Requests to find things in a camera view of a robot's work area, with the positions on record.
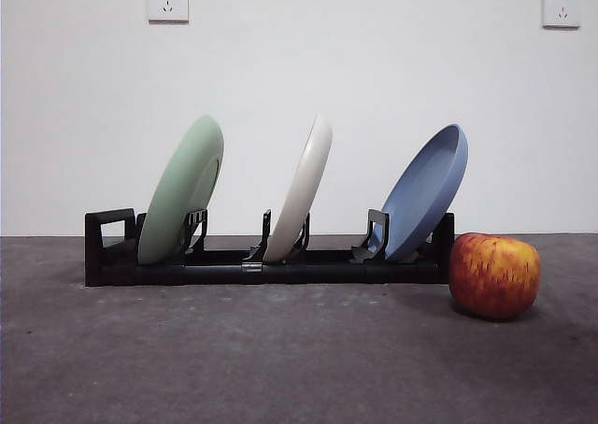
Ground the green round plate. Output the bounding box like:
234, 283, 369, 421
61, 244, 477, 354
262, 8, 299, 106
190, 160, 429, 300
137, 114, 225, 265

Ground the red yellow apple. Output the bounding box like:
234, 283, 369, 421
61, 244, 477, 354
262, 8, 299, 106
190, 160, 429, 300
448, 232, 542, 321

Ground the cream white round plate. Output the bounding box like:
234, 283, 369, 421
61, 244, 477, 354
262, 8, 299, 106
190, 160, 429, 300
262, 114, 335, 262

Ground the black plastic plate rack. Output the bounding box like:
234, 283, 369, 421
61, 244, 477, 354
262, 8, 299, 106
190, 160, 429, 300
84, 207, 456, 288

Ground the blue round plate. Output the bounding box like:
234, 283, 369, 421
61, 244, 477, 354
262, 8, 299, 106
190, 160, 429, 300
380, 123, 469, 262

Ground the white wall socket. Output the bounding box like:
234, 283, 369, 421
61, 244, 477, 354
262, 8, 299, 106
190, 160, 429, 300
148, 0, 191, 23
542, 0, 583, 29

